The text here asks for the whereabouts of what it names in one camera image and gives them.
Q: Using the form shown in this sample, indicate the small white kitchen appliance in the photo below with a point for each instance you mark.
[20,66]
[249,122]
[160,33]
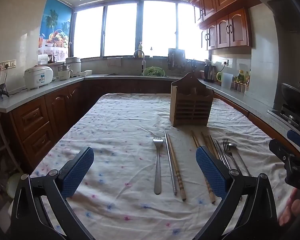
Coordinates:
[64,73]

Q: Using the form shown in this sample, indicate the translucent plastic pitcher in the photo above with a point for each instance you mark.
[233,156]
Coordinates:
[227,80]

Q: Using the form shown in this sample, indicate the white rice cooker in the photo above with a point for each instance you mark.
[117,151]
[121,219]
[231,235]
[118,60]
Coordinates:
[38,76]

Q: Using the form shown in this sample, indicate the black electric kettle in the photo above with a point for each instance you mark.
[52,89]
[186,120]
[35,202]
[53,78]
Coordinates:
[209,73]

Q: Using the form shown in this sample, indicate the wooden lower kitchen cabinets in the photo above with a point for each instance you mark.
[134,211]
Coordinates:
[32,120]

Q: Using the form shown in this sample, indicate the green cup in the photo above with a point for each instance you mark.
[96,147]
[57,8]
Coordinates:
[219,77]

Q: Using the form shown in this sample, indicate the wooden upper kitchen cabinets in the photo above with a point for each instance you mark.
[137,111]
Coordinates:
[230,25]

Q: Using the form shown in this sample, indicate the wooden kitchen cabinets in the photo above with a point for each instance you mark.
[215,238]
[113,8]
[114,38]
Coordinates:
[230,25]
[32,120]

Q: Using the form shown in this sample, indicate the person's right hand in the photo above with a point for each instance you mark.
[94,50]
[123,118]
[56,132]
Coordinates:
[290,210]

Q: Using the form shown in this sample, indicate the tropical fruit wall poster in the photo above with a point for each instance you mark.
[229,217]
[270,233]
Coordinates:
[56,25]

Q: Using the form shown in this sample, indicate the chrome kitchen faucet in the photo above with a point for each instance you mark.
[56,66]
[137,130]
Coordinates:
[143,60]

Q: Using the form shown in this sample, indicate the yellow dish soap bottle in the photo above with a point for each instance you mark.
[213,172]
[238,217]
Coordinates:
[140,46]

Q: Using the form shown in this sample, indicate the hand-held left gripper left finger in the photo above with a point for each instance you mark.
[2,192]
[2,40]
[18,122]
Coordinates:
[77,171]

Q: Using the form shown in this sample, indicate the black wok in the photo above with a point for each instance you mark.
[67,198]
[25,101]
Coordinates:
[292,92]

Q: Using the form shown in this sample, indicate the metal fork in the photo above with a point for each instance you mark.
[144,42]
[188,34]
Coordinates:
[227,146]
[158,165]

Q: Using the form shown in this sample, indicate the wall socket strip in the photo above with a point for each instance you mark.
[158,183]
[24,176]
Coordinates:
[7,64]

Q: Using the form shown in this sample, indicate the wooden utensil holder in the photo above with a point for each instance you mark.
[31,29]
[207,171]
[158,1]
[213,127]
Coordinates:
[190,105]

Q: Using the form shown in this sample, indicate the metal spoon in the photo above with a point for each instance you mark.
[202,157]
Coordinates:
[233,145]

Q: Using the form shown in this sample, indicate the white electric steamer pot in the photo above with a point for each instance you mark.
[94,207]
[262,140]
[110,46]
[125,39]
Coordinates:
[73,66]

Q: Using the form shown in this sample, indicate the grey kitchen countertop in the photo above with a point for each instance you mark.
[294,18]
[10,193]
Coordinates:
[22,97]

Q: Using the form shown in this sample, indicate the small white bowl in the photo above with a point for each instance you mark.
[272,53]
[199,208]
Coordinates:
[208,62]

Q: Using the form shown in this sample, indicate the row of spice jars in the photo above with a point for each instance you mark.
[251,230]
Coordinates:
[240,87]

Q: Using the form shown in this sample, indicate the range hood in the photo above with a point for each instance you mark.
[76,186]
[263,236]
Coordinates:
[285,10]

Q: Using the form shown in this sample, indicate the metal chopstick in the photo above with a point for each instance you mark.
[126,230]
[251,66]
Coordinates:
[222,155]
[170,165]

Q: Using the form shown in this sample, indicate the large kitchen window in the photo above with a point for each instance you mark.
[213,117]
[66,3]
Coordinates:
[122,30]

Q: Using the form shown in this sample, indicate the round pale cabbage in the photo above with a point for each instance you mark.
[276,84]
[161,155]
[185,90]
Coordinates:
[14,185]

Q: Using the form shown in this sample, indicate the white dish towel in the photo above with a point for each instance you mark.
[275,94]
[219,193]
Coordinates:
[114,62]

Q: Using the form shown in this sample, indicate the wooden chopstick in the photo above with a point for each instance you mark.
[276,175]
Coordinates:
[210,192]
[177,172]
[205,140]
[213,143]

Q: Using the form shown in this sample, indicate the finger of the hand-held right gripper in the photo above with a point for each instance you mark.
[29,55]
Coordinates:
[297,138]
[280,150]

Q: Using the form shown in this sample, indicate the white bowls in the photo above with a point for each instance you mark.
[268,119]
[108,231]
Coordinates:
[86,73]

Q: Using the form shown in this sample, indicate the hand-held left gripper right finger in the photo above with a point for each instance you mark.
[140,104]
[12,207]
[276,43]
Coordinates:
[211,171]

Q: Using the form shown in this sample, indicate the small black gadget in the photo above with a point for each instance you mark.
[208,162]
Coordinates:
[1,92]

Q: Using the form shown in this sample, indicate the green colander with vegetables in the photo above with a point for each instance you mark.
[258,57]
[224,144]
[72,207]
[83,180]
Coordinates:
[153,71]

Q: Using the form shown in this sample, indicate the utensil drying rack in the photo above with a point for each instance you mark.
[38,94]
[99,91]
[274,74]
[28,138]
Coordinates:
[176,58]

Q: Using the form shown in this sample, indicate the gas stove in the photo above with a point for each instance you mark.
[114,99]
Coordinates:
[290,116]

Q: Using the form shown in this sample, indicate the single wall socket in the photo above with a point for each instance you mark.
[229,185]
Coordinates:
[225,62]

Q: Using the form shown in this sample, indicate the cooking oil bottles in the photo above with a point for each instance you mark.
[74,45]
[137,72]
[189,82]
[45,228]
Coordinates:
[243,76]

